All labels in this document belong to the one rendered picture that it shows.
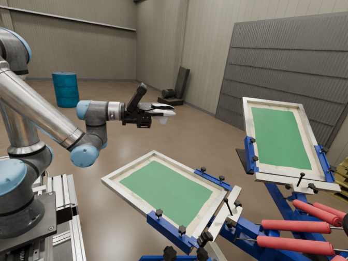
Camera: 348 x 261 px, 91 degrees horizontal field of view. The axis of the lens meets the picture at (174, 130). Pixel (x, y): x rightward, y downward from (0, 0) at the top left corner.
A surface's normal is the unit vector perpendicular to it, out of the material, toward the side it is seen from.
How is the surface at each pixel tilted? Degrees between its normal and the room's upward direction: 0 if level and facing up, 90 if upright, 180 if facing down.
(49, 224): 0
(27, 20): 90
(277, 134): 32
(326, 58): 90
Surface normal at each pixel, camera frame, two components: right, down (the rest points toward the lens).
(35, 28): 0.55, 0.39
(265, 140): 0.03, -0.56
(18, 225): 0.67, 0.07
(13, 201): 0.75, 0.33
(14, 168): 0.11, -0.85
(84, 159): 0.15, 0.42
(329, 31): -0.84, 0.15
